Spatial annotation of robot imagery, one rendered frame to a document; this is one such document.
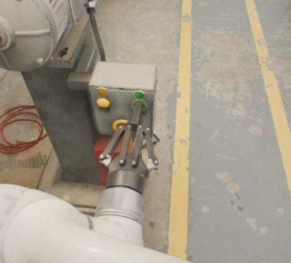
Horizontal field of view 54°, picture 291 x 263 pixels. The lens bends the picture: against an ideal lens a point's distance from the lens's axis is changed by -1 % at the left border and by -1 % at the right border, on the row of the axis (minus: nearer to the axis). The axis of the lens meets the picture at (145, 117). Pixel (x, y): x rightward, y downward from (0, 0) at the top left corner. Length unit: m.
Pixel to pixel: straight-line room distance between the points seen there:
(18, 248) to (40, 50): 0.45
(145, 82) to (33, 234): 0.45
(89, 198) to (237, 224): 0.84
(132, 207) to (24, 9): 0.44
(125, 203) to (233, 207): 1.32
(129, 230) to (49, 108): 0.69
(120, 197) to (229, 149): 1.53
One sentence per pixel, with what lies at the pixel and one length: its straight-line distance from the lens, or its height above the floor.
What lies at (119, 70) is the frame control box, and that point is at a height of 1.12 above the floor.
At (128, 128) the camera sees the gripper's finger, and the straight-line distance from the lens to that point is 0.65.
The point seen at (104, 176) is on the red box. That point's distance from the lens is 1.37.
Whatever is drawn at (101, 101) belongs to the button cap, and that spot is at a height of 1.07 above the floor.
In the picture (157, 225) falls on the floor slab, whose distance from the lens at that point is 1.69.
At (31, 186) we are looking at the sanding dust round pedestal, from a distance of 1.91.
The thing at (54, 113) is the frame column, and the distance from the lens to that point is 1.11.
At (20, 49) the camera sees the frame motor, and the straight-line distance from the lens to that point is 0.71.
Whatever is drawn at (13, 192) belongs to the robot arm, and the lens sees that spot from 0.42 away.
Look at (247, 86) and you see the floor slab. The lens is 2.46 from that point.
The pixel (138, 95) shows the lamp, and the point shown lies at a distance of 0.68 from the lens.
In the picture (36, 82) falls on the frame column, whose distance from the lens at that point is 1.01.
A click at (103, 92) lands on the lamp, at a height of 1.11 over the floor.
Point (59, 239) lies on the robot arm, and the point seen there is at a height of 1.29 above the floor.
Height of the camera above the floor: 1.59
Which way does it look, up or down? 49 degrees down
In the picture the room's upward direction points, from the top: straight up
